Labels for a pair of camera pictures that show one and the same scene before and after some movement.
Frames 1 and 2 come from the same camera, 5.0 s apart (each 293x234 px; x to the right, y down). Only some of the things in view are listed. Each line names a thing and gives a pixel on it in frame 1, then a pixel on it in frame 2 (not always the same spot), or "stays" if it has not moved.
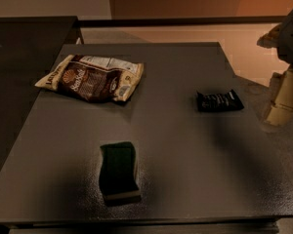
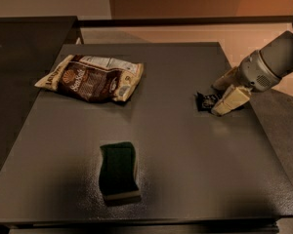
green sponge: x=117 y=174 stays
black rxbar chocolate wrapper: x=219 y=102 stays
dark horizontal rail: x=210 y=19 stays
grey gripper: x=292 y=38 to x=254 y=70
